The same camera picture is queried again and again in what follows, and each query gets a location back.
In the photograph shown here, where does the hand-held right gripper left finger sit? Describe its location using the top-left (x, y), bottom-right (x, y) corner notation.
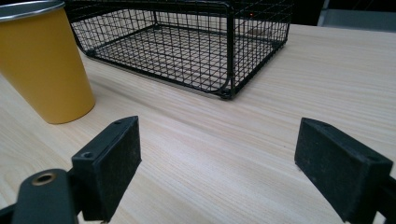
top-left (71, 115), bottom-right (143, 223)

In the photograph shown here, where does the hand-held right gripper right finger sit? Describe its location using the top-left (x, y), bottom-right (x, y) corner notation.
top-left (293, 117), bottom-right (394, 224)

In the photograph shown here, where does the yellow cup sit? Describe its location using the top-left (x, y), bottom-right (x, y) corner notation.
top-left (0, 0), bottom-right (96, 125)

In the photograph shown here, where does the black wire mesh basket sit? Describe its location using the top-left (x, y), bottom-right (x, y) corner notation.
top-left (64, 0), bottom-right (294, 101)

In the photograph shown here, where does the grey box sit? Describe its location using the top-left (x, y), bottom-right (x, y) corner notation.
top-left (317, 7), bottom-right (396, 34)

